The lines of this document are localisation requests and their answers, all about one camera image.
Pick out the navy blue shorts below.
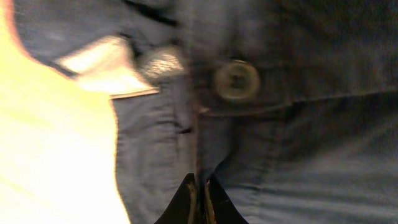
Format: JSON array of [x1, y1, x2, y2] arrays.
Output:
[[13, 0, 397, 223]]

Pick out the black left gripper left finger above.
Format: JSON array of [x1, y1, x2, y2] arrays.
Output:
[[154, 173, 197, 224]]

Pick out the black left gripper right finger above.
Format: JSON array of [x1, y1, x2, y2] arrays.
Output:
[[204, 175, 248, 224]]

